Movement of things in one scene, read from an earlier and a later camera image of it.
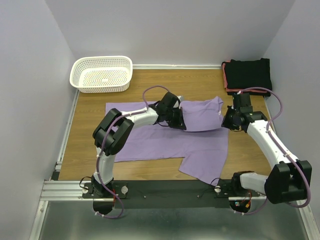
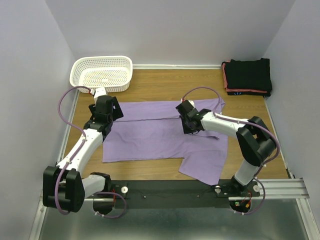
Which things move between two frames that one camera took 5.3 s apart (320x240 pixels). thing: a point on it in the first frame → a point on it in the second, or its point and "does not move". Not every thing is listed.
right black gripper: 225,123 → 186,130
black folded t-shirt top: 241,74 does not move
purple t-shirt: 202,148 does not move
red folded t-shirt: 240,89 does not move
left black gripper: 179,123 → 117,112
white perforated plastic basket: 101,74 does not move
